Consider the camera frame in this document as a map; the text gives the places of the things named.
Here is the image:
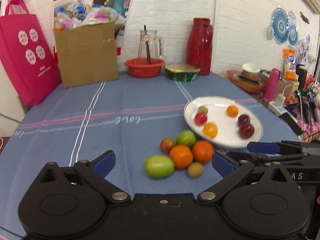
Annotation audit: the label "orange tangerine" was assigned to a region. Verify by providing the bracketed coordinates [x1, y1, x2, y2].
[169, 145, 193, 169]
[191, 140, 214, 164]

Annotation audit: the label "brown kiwi fruit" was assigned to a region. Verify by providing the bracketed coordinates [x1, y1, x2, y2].
[197, 106, 208, 115]
[187, 162, 204, 178]

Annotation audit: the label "small orange kumquat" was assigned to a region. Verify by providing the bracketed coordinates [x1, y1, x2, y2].
[226, 105, 239, 118]

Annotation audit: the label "large green mango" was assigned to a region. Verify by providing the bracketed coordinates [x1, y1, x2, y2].
[144, 154, 175, 178]

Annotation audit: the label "dark red plum front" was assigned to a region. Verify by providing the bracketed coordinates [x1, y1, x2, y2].
[239, 123, 255, 139]

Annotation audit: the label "dark red plum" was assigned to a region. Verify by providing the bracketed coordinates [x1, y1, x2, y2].
[239, 123, 255, 139]
[238, 114, 251, 126]

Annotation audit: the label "white power strip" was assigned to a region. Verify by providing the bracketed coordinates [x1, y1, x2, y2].
[267, 102, 289, 116]

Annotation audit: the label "dark red plum rear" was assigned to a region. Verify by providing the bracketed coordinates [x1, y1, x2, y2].
[238, 114, 251, 126]

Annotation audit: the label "yellow orange fruit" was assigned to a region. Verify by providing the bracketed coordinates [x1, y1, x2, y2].
[202, 122, 218, 138]

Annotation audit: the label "white round plate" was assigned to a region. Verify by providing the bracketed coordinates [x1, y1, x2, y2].
[183, 96, 264, 148]

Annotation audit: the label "pink water bottle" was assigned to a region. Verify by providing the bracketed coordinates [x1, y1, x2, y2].
[264, 68, 281, 101]

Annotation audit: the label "green lime fruit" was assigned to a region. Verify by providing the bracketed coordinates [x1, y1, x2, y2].
[176, 130, 196, 147]

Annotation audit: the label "small red tomato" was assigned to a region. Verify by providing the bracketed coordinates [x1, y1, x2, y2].
[194, 112, 208, 126]

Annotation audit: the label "red orange small fruit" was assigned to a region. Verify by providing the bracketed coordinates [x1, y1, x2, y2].
[160, 138, 176, 154]

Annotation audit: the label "stacked patterned bowls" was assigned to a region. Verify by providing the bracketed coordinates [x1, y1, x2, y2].
[240, 70, 260, 83]

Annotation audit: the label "orange snack bag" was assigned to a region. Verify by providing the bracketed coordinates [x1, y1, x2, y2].
[283, 49, 296, 81]

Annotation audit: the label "green instant noodle bowl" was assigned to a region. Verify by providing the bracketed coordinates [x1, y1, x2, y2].
[164, 63, 200, 82]

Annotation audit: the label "red plastic basket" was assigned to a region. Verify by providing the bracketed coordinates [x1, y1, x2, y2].
[124, 58, 165, 78]

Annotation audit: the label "cardboard box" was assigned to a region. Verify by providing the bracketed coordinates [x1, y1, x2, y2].
[55, 23, 118, 88]

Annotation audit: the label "red thermos jug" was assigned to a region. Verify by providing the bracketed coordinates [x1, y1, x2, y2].
[185, 18, 213, 76]

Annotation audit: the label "black stirring stick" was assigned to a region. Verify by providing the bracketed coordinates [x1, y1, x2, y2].
[144, 25, 151, 64]

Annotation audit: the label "pink tote bag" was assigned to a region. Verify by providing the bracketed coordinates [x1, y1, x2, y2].
[1, 0, 61, 106]

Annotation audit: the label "glass pitcher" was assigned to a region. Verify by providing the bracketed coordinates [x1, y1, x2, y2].
[138, 30, 164, 59]

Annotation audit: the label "floral cloth in box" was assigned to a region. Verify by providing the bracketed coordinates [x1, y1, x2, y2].
[53, 3, 126, 34]

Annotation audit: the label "blue decorative wall plate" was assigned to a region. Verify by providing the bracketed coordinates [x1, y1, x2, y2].
[271, 8, 289, 44]

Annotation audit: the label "teal wall picture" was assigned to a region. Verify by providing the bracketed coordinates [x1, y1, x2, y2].
[93, 0, 131, 24]

